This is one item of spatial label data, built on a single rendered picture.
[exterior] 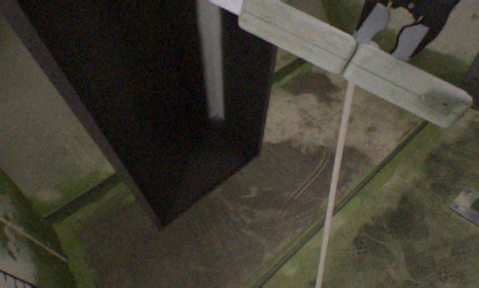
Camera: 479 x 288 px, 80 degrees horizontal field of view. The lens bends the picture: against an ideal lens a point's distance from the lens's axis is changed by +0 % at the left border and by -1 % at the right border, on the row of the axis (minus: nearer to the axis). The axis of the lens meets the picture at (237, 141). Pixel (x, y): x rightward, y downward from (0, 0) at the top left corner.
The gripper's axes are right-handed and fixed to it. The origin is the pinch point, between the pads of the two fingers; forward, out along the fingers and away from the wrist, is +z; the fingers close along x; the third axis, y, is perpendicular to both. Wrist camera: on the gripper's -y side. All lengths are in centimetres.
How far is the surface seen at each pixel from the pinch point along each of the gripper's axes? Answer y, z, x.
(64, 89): -5, 25, 44
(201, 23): 65, 25, 47
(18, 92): 68, 108, 138
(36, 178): 51, 146, 111
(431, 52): 202, 10, -77
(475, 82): 187, 13, -109
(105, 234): 49, 160, 61
